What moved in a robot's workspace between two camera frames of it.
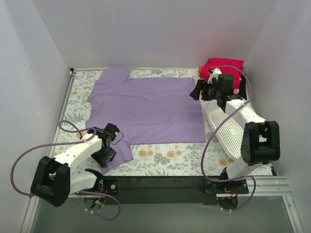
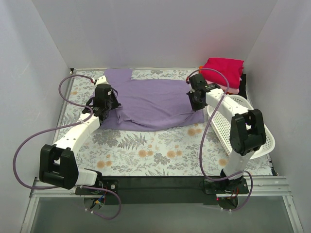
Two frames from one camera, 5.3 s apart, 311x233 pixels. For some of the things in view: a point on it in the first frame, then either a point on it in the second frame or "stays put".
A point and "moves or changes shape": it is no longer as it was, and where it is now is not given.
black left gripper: (104, 156) → (102, 113)
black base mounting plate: (171, 190) stays put
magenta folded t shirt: (233, 67) stays put
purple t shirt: (148, 110) moves or changes shape
